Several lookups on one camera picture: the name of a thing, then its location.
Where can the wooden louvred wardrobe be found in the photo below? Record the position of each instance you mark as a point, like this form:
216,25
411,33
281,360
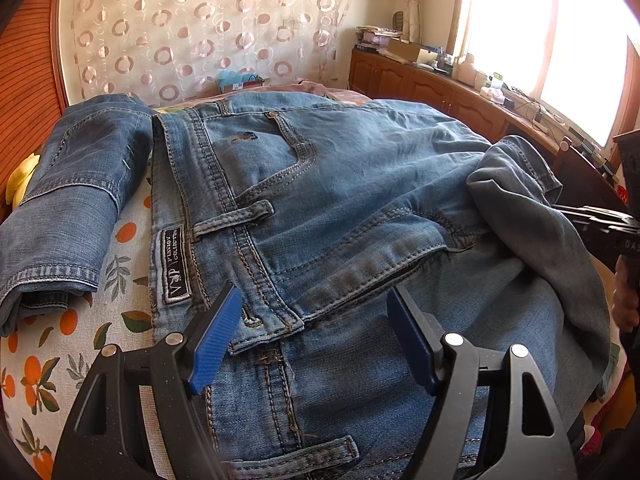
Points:
35,60

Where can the long wooden cabinet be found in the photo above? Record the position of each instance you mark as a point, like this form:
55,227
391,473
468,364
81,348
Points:
425,90

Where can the yellow plush toy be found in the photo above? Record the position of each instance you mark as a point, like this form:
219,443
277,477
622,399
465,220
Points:
20,180

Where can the dark blue jeans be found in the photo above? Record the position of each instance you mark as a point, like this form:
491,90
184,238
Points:
65,210

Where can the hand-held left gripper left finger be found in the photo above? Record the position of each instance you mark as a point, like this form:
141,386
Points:
215,340

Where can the red packet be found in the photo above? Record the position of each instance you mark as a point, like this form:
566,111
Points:
623,192

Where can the orange fruit print blanket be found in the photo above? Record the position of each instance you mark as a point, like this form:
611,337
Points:
50,375

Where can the small white box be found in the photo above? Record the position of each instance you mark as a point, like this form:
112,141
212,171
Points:
492,92

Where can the box with blue cloth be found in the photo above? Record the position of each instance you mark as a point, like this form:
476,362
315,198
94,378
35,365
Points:
237,81

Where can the circle pattern curtain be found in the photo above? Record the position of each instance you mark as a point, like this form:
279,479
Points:
200,25

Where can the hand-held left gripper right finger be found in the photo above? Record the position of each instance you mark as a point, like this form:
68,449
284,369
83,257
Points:
407,340

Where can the white jug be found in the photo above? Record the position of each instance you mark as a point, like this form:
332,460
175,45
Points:
470,67

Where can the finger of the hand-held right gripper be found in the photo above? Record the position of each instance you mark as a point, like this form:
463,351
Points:
585,215

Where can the open cardboard box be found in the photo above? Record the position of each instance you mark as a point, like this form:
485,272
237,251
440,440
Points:
405,50

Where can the stack of papers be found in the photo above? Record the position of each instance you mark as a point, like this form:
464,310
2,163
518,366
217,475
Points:
375,37

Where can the person's right hand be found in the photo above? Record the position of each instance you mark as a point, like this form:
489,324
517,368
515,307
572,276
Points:
627,295

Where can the medium blue jeans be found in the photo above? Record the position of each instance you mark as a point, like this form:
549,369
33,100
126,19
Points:
350,185

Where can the window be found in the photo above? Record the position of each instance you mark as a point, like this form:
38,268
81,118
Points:
550,35

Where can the white round knob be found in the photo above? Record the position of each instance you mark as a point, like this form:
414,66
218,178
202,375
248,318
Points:
564,144

